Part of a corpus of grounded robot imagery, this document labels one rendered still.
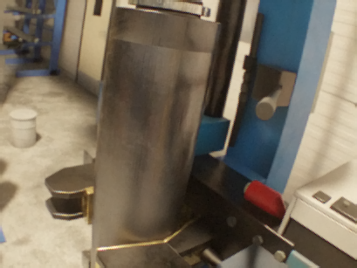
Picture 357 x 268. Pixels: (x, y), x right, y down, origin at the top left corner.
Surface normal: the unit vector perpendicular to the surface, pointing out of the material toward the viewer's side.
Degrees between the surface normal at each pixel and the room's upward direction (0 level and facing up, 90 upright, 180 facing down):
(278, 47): 90
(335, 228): 90
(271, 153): 90
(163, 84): 90
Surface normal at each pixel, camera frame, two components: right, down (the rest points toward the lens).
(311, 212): -0.77, 0.11
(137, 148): -0.15, 0.36
